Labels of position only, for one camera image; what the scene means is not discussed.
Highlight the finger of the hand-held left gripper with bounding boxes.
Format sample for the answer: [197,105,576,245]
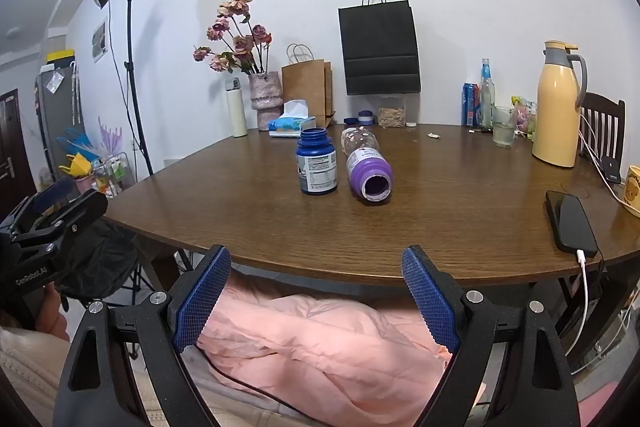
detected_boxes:
[10,189,109,258]
[5,177,77,233]

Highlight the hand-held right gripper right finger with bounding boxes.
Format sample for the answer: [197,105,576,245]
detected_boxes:
[401,245,583,427]

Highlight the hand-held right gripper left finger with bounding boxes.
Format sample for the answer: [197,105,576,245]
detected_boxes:
[52,244,232,427]

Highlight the purple clear plastic cup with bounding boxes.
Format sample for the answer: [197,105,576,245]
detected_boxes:
[341,125,394,205]

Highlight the person's left forearm beige sleeve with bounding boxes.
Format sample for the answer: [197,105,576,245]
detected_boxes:
[0,324,71,427]

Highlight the person's left hand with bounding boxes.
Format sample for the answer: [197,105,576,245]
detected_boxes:
[31,282,72,343]

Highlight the dark cloth bag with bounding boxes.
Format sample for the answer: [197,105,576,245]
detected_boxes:
[55,217,142,304]

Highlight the blue clothes hangers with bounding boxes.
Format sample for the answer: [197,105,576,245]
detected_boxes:
[56,129,97,158]

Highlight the dark wooden door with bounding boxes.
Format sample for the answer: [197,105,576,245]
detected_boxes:
[0,89,37,218]

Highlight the purple clothes hangers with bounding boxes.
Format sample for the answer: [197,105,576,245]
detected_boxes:
[97,117,124,156]

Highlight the grey refrigerator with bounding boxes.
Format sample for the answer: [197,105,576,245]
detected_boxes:
[35,57,83,168]

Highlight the pink quilted cloth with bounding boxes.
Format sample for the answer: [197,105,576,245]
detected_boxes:
[196,274,487,425]

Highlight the black light stand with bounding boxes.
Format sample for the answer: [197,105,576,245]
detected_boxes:
[122,0,155,178]

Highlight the black smartphone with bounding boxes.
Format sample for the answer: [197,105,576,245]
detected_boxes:
[545,190,599,258]

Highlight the blue supplement bottle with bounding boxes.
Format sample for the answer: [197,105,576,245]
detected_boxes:
[296,127,339,196]

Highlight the clear drinking glass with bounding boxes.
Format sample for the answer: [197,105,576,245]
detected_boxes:
[492,106,516,149]

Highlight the clear snack container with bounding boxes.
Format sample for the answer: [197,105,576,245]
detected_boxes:
[377,94,407,128]

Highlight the white thermos flask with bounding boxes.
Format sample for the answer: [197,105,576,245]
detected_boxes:
[225,77,249,138]

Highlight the blue round jar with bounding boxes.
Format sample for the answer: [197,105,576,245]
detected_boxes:
[343,109,376,126]

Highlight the blue tissue box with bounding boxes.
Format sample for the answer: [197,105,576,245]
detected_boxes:
[268,100,317,138]

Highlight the blue drink can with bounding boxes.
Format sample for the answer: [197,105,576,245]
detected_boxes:
[462,82,482,128]

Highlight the colourful snack packets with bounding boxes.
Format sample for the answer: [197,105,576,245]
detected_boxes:
[510,96,537,140]

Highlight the clear glass bottle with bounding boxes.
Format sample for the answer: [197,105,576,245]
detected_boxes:
[479,59,496,131]

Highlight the pink textured vase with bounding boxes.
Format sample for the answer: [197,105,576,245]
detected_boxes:
[248,71,284,131]

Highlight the black power bank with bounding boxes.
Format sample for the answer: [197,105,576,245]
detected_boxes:
[600,156,622,184]

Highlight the cream bear mug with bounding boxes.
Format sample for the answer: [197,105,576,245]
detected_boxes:
[622,165,640,214]

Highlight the yellow thermos jug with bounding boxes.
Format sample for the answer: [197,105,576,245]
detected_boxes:
[531,40,589,168]

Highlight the dried pink roses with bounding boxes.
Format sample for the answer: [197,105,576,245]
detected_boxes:
[193,0,273,75]

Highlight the brown paper bag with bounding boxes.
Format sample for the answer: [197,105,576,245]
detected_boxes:
[281,43,336,129]

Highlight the dark wooden chair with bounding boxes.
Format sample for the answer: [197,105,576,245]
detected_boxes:
[577,92,627,172]

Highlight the black paper bag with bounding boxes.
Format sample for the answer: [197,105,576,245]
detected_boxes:
[338,0,422,96]

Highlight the wire storage rack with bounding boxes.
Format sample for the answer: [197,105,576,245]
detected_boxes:
[90,152,137,198]

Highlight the black cable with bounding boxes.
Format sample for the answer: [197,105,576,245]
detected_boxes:
[200,347,321,414]

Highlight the white phone charging cable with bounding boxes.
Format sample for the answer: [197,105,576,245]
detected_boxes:
[575,249,592,339]

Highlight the white wall panel box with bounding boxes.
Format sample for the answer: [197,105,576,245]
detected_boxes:
[91,19,110,60]

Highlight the white power bank cable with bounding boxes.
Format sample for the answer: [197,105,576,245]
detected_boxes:
[579,114,632,208]

